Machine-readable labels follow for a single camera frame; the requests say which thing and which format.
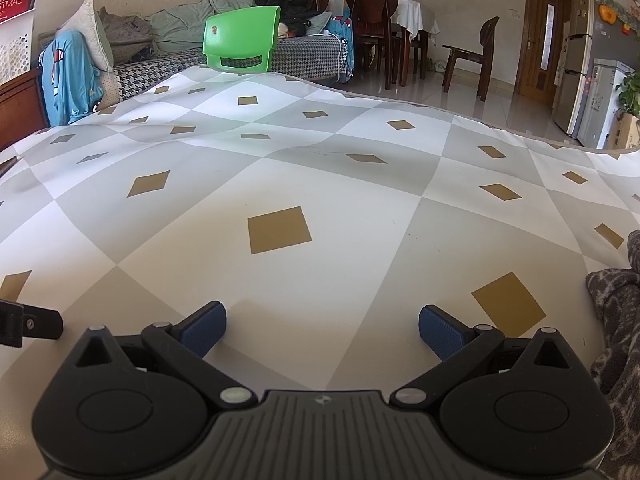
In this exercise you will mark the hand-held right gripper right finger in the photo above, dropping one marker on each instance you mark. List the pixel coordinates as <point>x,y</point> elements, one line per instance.
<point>440,332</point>

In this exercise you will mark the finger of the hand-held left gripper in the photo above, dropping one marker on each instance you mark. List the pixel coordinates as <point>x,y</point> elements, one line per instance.
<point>35,324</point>

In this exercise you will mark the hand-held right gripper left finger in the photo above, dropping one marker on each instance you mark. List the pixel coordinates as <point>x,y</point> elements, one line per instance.
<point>205,326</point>

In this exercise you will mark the grey doodle print fleece jacket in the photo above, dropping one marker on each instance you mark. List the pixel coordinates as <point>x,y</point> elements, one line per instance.
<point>617,320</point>

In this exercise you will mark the diamond patterned tablecloth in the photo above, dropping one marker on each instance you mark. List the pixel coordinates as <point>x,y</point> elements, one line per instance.
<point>350,210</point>

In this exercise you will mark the black smartphone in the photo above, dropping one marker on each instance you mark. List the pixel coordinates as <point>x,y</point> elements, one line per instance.
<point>7,166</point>

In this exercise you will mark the brown wooden cabinet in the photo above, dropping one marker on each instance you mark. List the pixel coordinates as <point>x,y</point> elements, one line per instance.
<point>20,110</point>

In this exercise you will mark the light blue printed garment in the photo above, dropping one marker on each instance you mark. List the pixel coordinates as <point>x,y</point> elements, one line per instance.
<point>342,40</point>
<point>65,80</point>

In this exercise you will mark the brown cardboard box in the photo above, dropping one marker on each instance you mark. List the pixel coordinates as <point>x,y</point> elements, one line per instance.
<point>625,132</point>

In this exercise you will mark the white plastic laundry basket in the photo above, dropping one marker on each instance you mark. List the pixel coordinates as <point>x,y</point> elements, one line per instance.
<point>15,50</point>

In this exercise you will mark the dark wooden dining chair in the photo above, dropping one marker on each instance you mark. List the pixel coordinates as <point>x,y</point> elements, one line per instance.
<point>480,52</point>
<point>372,15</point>

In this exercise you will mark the houndstooth sofa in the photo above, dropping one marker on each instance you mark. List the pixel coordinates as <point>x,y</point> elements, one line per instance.
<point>305,57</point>

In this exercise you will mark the green plastic chair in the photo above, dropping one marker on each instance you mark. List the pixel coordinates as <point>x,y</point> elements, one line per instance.
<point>240,35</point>

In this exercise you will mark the white pillow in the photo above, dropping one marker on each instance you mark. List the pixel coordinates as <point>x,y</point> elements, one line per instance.
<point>90,35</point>

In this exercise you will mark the pale green blanket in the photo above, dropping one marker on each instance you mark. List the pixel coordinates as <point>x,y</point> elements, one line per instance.
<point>185,25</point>

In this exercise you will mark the grey folded garment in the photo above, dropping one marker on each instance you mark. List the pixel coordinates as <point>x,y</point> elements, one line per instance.
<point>125,35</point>

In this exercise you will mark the green potted plant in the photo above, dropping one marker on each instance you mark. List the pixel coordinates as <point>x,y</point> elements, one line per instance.
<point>631,95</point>

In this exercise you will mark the dining table with white cloth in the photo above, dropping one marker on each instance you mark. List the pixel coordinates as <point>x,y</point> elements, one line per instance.
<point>417,20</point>

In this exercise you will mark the wooden door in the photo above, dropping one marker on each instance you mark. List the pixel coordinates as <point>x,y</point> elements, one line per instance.
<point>542,35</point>

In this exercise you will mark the silver refrigerator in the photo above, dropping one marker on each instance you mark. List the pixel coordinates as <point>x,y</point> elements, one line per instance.
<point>580,45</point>

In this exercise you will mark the black jacket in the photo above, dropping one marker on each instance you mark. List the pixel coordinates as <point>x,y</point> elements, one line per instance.
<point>295,0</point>

